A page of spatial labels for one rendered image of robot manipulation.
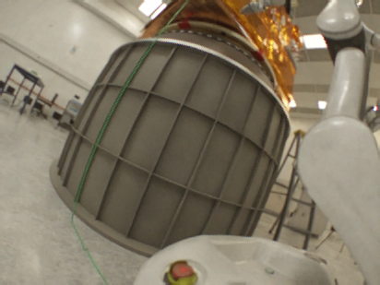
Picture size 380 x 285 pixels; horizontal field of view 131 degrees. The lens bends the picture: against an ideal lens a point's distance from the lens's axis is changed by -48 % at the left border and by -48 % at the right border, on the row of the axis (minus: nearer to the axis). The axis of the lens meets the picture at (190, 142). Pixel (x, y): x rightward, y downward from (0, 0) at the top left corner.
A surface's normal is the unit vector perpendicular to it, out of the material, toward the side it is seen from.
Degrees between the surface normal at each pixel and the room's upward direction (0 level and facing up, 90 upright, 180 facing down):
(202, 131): 90
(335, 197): 96
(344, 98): 90
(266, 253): 74
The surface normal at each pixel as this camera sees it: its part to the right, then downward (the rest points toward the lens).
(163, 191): 0.12, -0.11
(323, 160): -0.76, -0.41
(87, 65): 0.64, 0.14
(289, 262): -0.63, -0.64
